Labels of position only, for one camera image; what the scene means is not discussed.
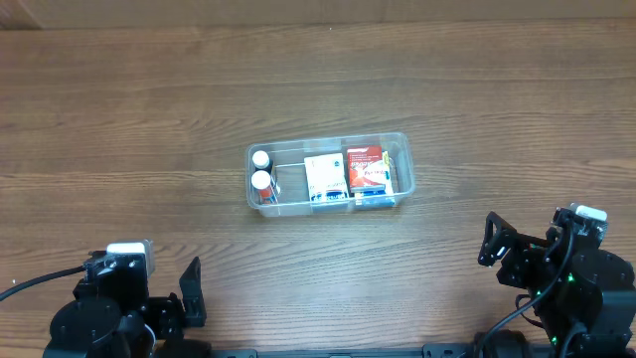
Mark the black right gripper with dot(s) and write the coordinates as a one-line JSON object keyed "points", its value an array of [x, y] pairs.
{"points": [[522, 252]]}

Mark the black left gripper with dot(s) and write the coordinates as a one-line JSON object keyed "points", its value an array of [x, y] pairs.
{"points": [[170, 327]]}

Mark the blue yellow VapoDrops box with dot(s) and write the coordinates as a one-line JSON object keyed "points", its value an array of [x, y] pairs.
{"points": [[386, 198]]}

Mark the orange bottle white cap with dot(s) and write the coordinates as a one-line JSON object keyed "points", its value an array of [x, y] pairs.
{"points": [[263, 184]]}

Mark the dark bottle white cap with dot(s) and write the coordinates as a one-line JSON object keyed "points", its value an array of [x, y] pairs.
{"points": [[262, 161]]}

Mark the red orange medicine box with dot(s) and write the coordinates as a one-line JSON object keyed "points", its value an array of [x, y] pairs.
{"points": [[367, 169]]}

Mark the white bandage box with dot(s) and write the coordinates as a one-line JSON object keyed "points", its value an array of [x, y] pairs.
{"points": [[326, 178]]}

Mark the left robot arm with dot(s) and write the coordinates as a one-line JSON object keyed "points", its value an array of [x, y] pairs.
{"points": [[113, 314]]}

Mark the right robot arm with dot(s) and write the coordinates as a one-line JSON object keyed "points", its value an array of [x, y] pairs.
{"points": [[582, 296]]}

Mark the clear plastic container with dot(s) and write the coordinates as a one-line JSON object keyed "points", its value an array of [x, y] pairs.
{"points": [[290, 177]]}

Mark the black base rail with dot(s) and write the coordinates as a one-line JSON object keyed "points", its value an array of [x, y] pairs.
{"points": [[430, 350]]}

